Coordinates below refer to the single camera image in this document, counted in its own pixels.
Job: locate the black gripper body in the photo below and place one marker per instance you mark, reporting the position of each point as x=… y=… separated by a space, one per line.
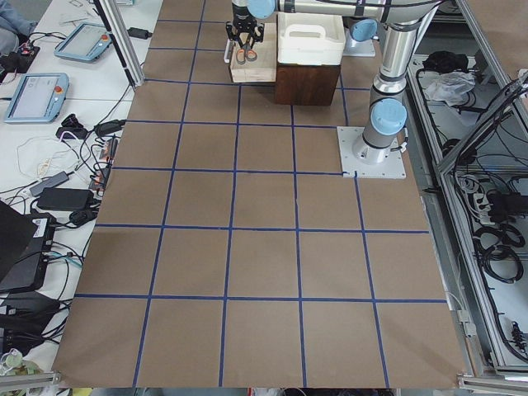
x=243 y=19

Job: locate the orange grey handled scissors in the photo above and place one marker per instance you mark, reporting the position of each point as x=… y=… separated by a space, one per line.
x=246 y=53

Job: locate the wooden drawer with white handle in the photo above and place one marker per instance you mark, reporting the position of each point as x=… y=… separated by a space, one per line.
x=260 y=66

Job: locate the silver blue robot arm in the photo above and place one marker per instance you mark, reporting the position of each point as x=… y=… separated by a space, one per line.
x=387 y=113

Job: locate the dark wooden drawer cabinet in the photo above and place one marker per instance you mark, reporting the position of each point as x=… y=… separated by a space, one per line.
x=306 y=85

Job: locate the white foam tray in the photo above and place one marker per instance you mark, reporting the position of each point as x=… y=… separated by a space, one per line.
x=310 y=39

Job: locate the upper blue teach pendant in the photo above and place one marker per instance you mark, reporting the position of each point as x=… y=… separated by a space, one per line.
x=85 y=43

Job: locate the blue teach pendant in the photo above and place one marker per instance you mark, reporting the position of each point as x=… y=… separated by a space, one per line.
x=38 y=98
x=85 y=43

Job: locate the lower blue teach pendant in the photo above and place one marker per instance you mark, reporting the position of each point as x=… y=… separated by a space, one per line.
x=38 y=98

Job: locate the crumpled white cloth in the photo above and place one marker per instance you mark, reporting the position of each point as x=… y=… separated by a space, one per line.
x=452 y=88

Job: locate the black power adapter brick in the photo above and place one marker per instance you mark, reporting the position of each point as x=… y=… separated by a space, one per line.
x=64 y=199

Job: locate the black laptop computer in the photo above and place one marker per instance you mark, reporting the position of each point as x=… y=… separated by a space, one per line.
x=25 y=240

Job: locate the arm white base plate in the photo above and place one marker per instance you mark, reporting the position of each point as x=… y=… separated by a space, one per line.
x=359 y=160
x=354 y=48

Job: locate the aluminium frame post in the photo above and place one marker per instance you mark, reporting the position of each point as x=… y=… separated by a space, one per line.
x=115 y=26

